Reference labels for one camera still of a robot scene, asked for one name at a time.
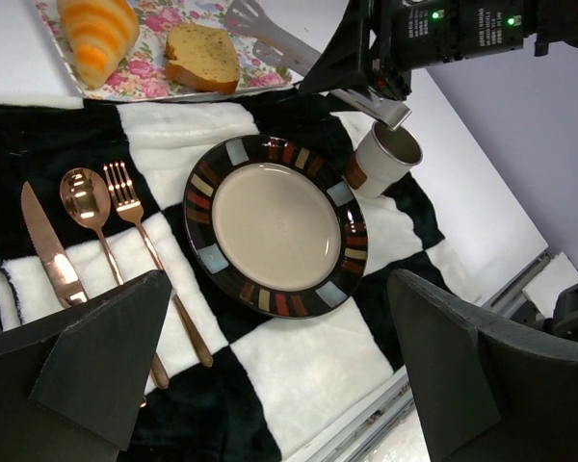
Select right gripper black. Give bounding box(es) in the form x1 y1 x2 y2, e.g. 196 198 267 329
300 0 462 99

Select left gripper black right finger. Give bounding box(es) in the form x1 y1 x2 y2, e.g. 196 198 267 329
388 269 578 461

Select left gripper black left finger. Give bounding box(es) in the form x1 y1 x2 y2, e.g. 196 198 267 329
0 270 171 461

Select steel tongs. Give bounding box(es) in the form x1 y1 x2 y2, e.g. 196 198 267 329
224 1 411 130

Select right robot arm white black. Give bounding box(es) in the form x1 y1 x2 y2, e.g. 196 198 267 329
301 0 578 101

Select brown bread slice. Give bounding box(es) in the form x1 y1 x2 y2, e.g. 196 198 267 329
165 23 241 95

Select steel cup with white sleeve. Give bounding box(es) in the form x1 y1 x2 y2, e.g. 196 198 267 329
344 121 423 198

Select copper knife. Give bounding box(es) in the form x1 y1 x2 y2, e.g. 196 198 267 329
20 182 88 308

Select dark rimmed ceramic plate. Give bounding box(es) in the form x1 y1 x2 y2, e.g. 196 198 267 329
183 135 368 319

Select black white checkered cloth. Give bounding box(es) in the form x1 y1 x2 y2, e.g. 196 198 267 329
0 89 463 462

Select copper spoon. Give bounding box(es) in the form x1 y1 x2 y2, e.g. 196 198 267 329
59 167 171 391

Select floral tray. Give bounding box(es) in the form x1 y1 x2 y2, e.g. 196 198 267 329
36 1 295 102

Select copper fork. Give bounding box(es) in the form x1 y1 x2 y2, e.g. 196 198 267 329
103 161 214 368

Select orange striped croissant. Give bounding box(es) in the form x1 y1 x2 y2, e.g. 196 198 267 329
57 0 140 90

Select aluminium rail frame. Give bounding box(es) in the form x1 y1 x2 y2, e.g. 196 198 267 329
291 242 578 461

